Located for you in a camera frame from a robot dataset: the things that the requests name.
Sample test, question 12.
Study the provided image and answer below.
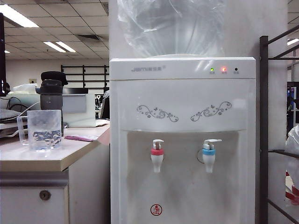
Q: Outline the red hot water tap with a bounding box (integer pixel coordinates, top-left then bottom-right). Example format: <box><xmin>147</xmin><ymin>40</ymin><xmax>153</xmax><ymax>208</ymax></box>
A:
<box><xmin>150</xmin><ymin>139</ymin><xmax>165</xmax><ymax>174</ymax></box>

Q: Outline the clear plastic mug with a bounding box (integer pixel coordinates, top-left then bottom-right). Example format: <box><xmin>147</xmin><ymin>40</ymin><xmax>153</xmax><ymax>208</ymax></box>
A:
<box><xmin>16</xmin><ymin>109</ymin><xmax>63</xmax><ymax>153</ymax></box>

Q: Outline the white water dispenser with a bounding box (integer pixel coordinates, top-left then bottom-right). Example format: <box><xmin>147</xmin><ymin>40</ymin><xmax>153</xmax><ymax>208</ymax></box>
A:
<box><xmin>109</xmin><ymin>54</ymin><xmax>257</xmax><ymax>224</ymax></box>

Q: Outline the frosted desk partition panel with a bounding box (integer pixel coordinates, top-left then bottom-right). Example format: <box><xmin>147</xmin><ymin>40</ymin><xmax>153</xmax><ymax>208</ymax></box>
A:
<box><xmin>62</xmin><ymin>93</ymin><xmax>97</xmax><ymax>128</ymax></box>

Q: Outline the blue cold water tap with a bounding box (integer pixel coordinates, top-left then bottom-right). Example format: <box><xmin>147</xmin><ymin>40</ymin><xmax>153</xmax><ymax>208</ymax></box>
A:
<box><xmin>197</xmin><ymin>139</ymin><xmax>223</xmax><ymax>174</ymax></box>

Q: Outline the clear water jug in bag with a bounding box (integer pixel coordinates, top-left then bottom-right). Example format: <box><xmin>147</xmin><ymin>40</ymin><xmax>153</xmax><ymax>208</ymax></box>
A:
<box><xmin>116</xmin><ymin>0</ymin><xmax>226</xmax><ymax>58</ymax></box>

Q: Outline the dark grey water bottle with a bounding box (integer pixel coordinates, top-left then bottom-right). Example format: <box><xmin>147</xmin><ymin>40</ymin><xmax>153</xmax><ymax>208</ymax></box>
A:
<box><xmin>36</xmin><ymin>71</ymin><xmax>69</xmax><ymax>137</ymax></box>

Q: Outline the white desk cabinet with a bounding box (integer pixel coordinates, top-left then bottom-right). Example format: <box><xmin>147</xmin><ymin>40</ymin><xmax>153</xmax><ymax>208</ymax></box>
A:
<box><xmin>0</xmin><ymin>123</ymin><xmax>111</xmax><ymax>224</ymax></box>

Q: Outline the black office chair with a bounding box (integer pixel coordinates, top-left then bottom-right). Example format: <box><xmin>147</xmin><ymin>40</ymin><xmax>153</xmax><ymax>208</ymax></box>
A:
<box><xmin>100</xmin><ymin>90</ymin><xmax>111</xmax><ymax>120</ymax></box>

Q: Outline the pink tissue packet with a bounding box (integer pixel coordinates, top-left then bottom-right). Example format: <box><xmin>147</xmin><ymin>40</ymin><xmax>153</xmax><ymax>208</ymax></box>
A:
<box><xmin>64</xmin><ymin>134</ymin><xmax>99</xmax><ymax>143</ymax></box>

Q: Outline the ceiling air vent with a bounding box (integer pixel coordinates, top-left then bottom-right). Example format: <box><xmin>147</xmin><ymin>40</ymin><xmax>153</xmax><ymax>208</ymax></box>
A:
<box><xmin>77</xmin><ymin>35</ymin><xmax>104</xmax><ymax>43</ymax></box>

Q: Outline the black metal rack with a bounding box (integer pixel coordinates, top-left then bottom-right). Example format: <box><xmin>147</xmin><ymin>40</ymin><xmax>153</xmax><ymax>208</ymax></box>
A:
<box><xmin>259</xmin><ymin>23</ymin><xmax>299</xmax><ymax>224</ymax></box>

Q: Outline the twin tube ceiling light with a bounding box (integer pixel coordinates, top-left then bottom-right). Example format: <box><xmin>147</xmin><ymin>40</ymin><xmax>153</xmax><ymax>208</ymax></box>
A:
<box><xmin>43</xmin><ymin>41</ymin><xmax>77</xmax><ymax>53</ymax></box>

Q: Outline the translucent white tissue container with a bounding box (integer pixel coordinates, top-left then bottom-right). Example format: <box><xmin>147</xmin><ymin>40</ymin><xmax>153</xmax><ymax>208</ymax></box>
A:
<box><xmin>9</xmin><ymin>83</ymin><xmax>42</xmax><ymax>111</ymax></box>

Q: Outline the round metal drawer lock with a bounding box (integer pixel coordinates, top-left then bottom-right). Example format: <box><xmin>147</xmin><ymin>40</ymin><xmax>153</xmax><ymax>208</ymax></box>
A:
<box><xmin>39</xmin><ymin>189</ymin><xmax>51</xmax><ymax>201</ymax></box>

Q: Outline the grey felt laptop sleeve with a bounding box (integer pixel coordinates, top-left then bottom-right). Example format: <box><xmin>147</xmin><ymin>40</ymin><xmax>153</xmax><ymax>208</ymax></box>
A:
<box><xmin>0</xmin><ymin>108</ymin><xmax>23</xmax><ymax>122</ymax></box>

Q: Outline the dark cabinet with blue screen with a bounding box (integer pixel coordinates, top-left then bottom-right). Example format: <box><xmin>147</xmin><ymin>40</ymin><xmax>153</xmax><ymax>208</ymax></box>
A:
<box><xmin>286</xmin><ymin>81</ymin><xmax>299</xmax><ymax>132</ymax></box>

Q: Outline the white plastic bag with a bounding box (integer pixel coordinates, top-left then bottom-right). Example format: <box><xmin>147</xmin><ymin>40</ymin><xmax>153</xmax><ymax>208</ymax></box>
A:
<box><xmin>285</xmin><ymin>125</ymin><xmax>299</xmax><ymax>202</ymax></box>

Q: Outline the black computer monitor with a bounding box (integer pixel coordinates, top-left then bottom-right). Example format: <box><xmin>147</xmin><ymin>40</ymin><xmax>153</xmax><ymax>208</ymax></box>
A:
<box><xmin>0</xmin><ymin>13</ymin><xmax>7</xmax><ymax>97</ymax></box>

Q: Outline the red and white packaging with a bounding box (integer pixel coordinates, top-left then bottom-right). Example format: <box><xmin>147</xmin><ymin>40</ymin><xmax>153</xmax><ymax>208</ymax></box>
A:
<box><xmin>285</xmin><ymin>171</ymin><xmax>299</xmax><ymax>206</ymax></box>

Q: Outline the long ceiling light panel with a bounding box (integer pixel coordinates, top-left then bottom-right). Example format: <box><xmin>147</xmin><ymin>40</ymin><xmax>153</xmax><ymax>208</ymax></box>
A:
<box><xmin>0</xmin><ymin>4</ymin><xmax>39</xmax><ymax>29</ymax></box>

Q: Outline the black wall shelf frame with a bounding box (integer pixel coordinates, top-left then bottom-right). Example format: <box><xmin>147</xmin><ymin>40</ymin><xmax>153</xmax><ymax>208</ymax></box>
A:
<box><xmin>60</xmin><ymin>64</ymin><xmax>110</xmax><ymax>90</ymax></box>

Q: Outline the white cable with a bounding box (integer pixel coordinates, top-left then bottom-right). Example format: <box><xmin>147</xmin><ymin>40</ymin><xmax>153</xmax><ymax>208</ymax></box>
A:
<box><xmin>14</xmin><ymin>101</ymin><xmax>41</xmax><ymax>119</ymax></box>

